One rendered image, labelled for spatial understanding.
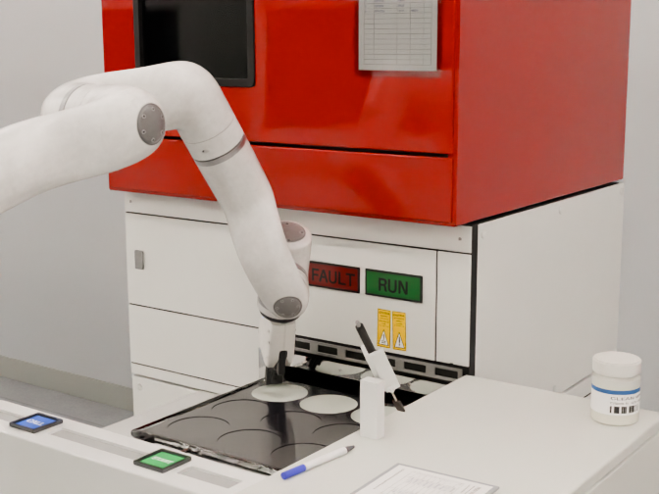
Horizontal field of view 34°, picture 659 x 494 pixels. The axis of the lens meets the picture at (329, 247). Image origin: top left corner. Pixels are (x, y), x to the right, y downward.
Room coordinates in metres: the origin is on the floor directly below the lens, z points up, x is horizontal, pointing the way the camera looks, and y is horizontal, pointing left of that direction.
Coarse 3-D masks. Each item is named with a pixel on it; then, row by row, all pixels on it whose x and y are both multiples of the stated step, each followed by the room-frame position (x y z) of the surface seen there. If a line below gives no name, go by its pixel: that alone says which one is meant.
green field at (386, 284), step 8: (368, 272) 1.90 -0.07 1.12; (376, 272) 1.89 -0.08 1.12; (368, 280) 1.90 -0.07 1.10; (376, 280) 1.89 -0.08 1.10; (384, 280) 1.88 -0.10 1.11; (392, 280) 1.87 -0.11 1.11; (400, 280) 1.86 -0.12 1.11; (408, 280) 1.85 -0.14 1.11; (416, 280) 1.84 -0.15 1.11; (368, 288) 1.90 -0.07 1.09; (376, 288) 1.89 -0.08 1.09; (384, 288) 1.88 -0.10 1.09; (392, 288) 1.87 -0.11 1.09; (400, 288) 1.86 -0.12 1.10; (408, 288) 1.85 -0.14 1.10; (416, 288) 1.84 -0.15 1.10; (392, 296) 1.87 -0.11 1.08; (400, 296) 1.86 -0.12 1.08; (408, 296) 1.85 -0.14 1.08; (416, 296) 1.84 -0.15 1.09
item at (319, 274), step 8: (312, 264) 1.97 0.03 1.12; (312, 272) 1.97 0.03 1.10; (320, 272) 1.96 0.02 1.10; (328, 272) 1.95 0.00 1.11; (336, 272) 1.94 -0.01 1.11; (344, 272) 1.93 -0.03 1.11; (352, 272) 1.92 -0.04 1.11; (312, 280) 1.97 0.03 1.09; (320, 280) 1.96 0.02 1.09; (328, 280) 1.95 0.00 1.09; (336, 280) 1.94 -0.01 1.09; (344, 280) 1.93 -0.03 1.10; (352, 280) 1.92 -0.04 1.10; (344, 288) 1.93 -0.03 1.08; (352, 288) 1.92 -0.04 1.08
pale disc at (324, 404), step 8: (304, 400) 1.84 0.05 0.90; (312, 400) 1.84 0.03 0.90; (320, 400) 1.84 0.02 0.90; (328, 400) 1.84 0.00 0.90; (336, 400) 1.84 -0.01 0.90; (344, 400) 1.84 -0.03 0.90; (352, 400) 1.84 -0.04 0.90; (304, 408) 1.80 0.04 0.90; (312, 408) 1.80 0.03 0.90; (320, 408) 1.80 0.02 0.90; (328, 408) 1.80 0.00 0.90; (336, 408) 1.80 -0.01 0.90; (344, 408) 1.80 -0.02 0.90; (352, 408) 1.80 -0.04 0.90
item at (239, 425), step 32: (256, 384) 1.93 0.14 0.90; (192, 416) 1.76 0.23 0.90; (224, 416) 1.76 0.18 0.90; (256, 416) 1.76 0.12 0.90; (288, 416) 1.76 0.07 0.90; (320, 416) 1.76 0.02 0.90; (224, 448) 1.61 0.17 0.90; (256, 448) 1.61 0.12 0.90; (288, 448) 1.61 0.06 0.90; (320, 448) 1.61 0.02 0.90
